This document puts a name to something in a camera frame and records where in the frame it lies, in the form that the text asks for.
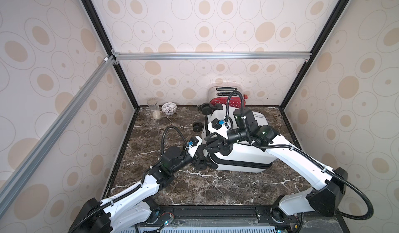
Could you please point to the silver aluminium rail back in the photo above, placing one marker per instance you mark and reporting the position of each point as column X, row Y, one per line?
column 215, row 56

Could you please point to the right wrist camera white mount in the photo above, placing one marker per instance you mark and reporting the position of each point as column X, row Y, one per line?
column 220, row 127

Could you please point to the white perforated bowl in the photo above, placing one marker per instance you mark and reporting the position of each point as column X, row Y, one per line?
column 169, row 108

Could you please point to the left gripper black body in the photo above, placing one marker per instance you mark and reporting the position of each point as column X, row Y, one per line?
column 198, row 157

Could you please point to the red polka-dot toaster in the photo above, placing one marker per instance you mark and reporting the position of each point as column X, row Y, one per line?
column 219, row 95

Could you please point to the white hard-shell suitcase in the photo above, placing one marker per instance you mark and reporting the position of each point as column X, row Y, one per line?
column 244, row 156

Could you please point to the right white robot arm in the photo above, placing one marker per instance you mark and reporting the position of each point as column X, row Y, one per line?
column 327, row 185

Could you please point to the silver aluminium rail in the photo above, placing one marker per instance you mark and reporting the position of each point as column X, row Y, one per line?
column 215, row 56
column 32, row 161

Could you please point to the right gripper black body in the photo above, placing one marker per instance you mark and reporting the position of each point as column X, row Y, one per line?
column 218, row 140

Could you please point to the black corner frame post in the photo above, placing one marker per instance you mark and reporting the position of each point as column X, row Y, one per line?
column 325, row 33
column 101, row 32

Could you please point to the black corner frame post left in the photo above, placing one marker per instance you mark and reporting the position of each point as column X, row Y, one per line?
column 101, row 32

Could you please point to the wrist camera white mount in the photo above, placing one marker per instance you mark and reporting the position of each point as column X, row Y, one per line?
column 220, row 127
column 192, row 145

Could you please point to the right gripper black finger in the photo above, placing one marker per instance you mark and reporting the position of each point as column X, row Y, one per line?
column 216, row 140
column 219, row 147

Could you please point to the clear glass jar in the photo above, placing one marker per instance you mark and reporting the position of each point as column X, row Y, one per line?
column 154, row 108

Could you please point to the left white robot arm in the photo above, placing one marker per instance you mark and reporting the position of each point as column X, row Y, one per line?
column 134, row 205

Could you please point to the silver aluminium rail left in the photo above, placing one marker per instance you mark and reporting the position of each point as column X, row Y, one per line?
column 32, row 161

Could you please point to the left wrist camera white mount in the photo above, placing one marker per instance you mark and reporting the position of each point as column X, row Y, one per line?
column 192, row 145

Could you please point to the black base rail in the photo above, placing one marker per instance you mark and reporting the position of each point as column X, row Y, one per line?
column 223, row 219

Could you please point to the black corner frame post right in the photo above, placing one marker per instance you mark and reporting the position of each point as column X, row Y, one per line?
column 325, row 33

